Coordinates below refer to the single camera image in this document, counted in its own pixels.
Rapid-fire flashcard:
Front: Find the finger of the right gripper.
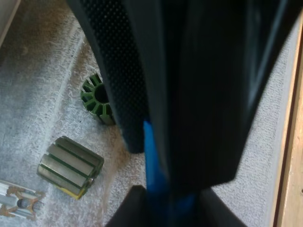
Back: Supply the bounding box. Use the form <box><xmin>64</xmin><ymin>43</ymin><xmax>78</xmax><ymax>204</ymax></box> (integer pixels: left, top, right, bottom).
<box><xmin>65</xmin><ymin>0</ymin><xmax>149</xmax><ymax>154</ymax></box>
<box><xmin>127</xmin><ymin>0</ymin><xmax>298</xmax><ymax>192</ymax></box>

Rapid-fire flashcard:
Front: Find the bright blue cylinder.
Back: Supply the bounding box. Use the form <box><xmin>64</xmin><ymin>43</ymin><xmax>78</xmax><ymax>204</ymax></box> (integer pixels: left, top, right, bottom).
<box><xmin>143</xmin><ymin>120</ymin><xmax>197</xmax><ymax>227</ymax></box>

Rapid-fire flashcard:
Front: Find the dark ribbed drum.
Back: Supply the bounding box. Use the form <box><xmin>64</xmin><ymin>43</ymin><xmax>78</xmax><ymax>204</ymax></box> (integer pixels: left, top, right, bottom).
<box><xmin>36</xmin><ymin>136</ymin><xmax>105</xmax><ymax>201</ymax></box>

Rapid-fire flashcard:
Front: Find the dark green ribbed ring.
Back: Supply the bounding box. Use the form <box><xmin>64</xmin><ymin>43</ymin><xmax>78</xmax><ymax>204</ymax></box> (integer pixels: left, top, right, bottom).
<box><xmin>80</xmin><ymin>73</ymin><xmax>116</xmax><ymax>126</ymax></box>

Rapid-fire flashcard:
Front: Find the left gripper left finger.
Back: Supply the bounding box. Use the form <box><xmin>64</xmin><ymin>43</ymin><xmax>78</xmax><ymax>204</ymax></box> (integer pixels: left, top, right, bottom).
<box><xmin>105</xmin><ymin>185</ymin><xmax>149</xmax><ymax>227</ymax></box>

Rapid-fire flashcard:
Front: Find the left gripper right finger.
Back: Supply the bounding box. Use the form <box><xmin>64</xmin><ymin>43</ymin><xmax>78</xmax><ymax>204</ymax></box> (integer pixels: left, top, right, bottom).
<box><xmin>195</xmin><ymin>188</ymin><xmax>277</xmax><ymax>227</ymax></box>

